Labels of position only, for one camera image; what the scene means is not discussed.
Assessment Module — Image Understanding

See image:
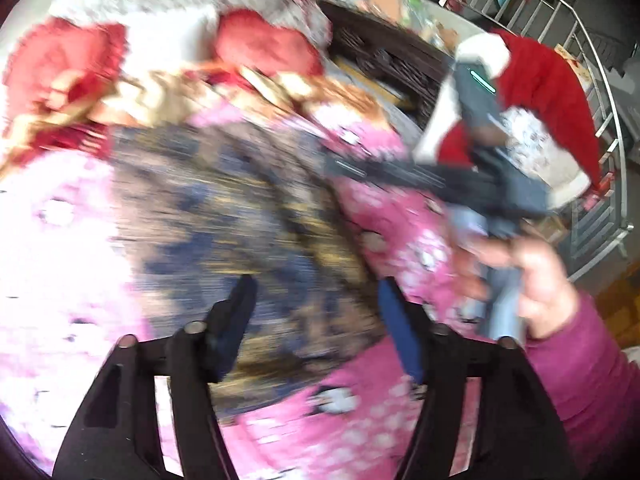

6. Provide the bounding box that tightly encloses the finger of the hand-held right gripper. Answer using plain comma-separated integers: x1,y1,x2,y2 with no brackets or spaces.
324,154,473,198

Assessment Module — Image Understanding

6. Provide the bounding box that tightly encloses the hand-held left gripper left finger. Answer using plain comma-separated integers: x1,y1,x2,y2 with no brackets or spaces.
50,274,258,480

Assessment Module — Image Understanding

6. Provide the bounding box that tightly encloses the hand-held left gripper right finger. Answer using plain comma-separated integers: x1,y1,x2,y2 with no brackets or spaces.
377,277,583,480

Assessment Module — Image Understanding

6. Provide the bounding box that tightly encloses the dark brown blue patterned garment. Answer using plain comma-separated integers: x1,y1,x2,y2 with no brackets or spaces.
107,122,401,411

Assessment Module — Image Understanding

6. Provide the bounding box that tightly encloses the person's right forearm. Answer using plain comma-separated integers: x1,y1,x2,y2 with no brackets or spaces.
522,290,640,480

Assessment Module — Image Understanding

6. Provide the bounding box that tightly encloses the person's right hand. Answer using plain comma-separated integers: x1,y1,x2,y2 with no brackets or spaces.
470,234,577,342

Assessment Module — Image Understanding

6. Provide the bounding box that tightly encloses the pink penguin print blanket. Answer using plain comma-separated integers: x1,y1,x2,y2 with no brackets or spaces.
0,95,501,480

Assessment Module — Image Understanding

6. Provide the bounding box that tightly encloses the white floral cloth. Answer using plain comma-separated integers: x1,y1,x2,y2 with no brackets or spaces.
500,107,591,201

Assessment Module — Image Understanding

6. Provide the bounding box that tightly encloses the yellow board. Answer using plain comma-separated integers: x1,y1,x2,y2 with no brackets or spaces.
332,55,418,111

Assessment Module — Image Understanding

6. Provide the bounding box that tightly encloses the red white plush garment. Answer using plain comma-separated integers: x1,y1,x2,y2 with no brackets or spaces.
417,30,603,211

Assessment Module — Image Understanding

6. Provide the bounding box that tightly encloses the floral pillow with red trim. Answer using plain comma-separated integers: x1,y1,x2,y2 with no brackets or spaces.
270,0,333,48

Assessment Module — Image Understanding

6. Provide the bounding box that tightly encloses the red embroidered cushion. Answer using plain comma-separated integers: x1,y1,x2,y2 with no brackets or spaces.
214,8,323,78

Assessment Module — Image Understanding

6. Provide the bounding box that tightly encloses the golden satin quilt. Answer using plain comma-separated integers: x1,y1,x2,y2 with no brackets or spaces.
0,60,381,171

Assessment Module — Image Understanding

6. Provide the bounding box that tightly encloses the white pillow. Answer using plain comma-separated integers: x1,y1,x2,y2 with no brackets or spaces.
120,5,221,61

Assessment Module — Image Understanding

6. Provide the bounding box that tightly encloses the red frilled cushion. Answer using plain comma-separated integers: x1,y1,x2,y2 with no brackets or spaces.
4,17,128,128

